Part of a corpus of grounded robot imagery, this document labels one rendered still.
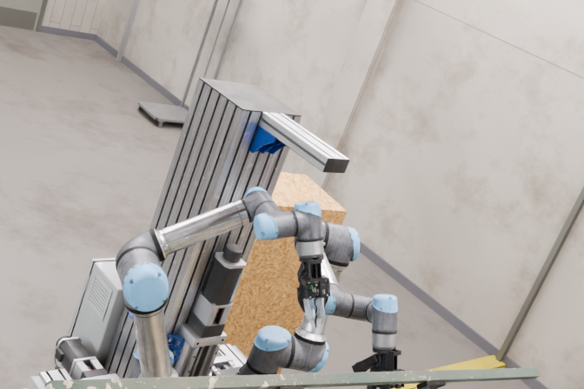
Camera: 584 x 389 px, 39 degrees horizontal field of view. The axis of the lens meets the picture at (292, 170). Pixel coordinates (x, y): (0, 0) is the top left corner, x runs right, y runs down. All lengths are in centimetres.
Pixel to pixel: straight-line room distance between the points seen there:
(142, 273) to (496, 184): 453
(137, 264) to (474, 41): 479
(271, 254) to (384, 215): 301
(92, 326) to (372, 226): 441
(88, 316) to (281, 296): 152
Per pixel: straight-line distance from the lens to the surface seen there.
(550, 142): 621
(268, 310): 437
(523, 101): 634
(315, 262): 230
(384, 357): 250
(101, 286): 299
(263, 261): 415
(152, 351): 236
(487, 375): 174
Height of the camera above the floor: 268
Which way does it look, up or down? 18 degrees down
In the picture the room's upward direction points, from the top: 21 degrees clockwise
